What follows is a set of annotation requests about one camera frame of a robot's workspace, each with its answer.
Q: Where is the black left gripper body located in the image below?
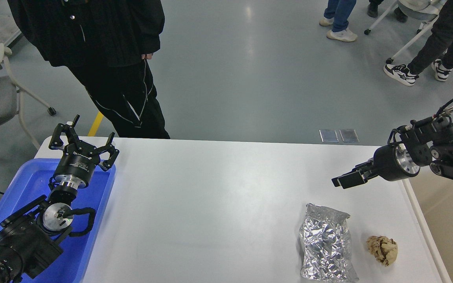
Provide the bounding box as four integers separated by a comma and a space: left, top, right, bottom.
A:
53, 143, 100, 189

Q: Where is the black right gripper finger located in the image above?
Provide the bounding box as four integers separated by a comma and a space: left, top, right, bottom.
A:
337, 171, 377, 189
332, 162, 373, 187

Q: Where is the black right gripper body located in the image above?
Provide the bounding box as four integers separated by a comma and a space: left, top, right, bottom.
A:
363, 144, 420, 181

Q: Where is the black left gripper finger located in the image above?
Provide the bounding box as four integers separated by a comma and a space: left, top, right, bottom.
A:
48, 115, 80, 151
95, 132, 120, 171

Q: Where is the silver foil bag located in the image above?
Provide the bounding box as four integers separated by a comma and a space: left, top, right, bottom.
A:
299, 203, 359, 283

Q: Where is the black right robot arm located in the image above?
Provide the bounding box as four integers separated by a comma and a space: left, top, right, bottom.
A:
332, 99, 453, 189

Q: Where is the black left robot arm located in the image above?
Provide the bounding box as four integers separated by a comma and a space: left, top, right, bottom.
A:
0, 115, 119, 283

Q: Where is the right metal floor plate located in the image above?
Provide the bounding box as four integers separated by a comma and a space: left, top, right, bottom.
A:
339, 129, 359, 143

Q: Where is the metal floor plate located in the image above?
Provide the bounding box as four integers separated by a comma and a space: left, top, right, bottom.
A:
339, 129, 359, 143
319, 129, 339, 143

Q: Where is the left metal floor plate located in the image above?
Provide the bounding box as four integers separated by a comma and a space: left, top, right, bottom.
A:
319, 129, 339, 143

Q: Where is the blue plastic tray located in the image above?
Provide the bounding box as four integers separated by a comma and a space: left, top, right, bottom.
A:
0, 158, 116, 283

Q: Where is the beige plastic bin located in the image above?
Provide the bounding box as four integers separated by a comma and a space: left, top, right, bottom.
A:
409, 167, 453, 282

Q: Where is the crumpled brown paper ball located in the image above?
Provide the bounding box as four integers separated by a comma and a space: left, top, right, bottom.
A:
366, 236, 398, 266

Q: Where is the person in black clothes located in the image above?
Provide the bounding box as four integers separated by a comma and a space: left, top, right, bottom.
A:
8, 0, 169, 139

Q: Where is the white rolling chair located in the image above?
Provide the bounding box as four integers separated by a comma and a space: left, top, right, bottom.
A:
364, 0, 446, 64

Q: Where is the person in black trousers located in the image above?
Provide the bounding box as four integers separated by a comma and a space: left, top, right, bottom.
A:
383, 0, 453, 86

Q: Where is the person in blue jeans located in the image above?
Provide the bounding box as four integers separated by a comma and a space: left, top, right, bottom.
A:
319, 0, 358, 42

